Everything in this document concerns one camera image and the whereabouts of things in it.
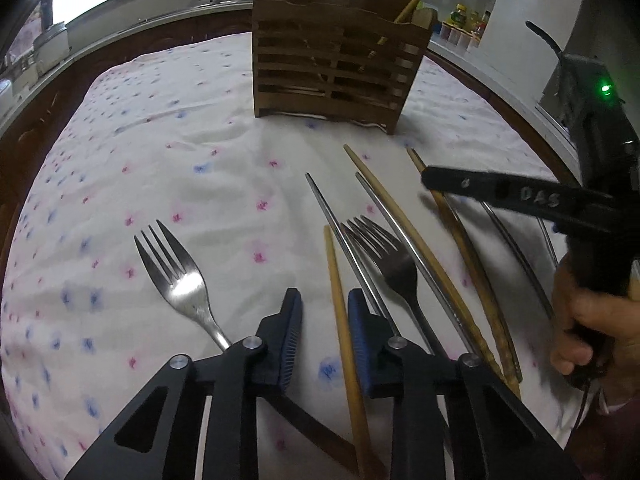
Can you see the floral white tablecloth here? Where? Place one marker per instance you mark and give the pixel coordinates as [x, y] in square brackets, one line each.
[171, 139]

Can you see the steel fork middle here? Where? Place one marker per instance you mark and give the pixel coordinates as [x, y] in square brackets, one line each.
[398, 271]

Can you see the light wooden chopstick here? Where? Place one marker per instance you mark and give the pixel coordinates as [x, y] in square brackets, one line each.
[357, 412]

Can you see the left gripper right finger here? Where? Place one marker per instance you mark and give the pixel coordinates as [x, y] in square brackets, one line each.
[449, 416]

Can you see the wooden chopstick long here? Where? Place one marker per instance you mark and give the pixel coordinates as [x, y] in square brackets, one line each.
[433, 272]

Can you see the wooden utensil holder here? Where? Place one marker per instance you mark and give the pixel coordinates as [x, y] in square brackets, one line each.
[343, 60]

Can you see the steel spoon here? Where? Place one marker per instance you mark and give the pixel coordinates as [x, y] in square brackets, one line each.
[548, 242]

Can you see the white cooker pot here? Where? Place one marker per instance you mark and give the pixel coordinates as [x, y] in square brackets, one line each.
[51, 48]

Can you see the steel chopstick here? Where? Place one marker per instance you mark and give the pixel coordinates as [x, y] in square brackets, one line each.
[399, 262]
[521, 259]
[355, 261]

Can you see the right hand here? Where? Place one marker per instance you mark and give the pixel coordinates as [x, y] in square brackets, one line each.
[617, 317]

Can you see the wooden chopstick leaning right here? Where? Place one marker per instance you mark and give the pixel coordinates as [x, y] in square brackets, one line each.
[423, 18]

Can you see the steel fork left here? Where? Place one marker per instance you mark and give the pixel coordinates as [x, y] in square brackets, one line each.
[177, 278]

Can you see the steel fork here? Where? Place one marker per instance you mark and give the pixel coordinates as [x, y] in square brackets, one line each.
[177, 278]
[398, 271]

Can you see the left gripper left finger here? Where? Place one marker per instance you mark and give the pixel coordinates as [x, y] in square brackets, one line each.
[202, 414]

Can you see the black wok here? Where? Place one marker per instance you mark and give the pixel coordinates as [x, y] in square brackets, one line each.
[546, 38]

